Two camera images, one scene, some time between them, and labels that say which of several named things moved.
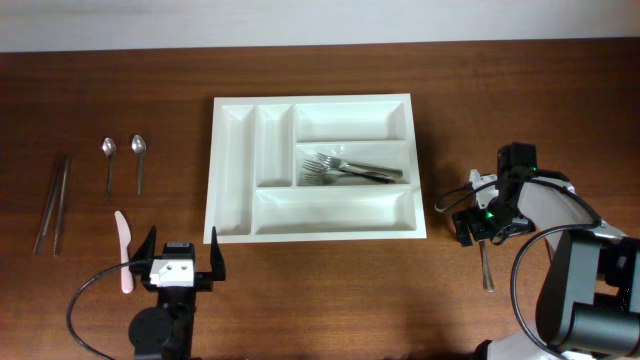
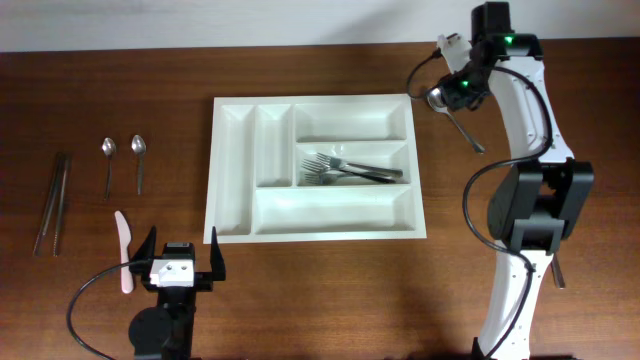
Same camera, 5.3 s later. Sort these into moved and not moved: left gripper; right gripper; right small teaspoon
Moved: right gripper
Not moved: right small teaspoon; left gripper
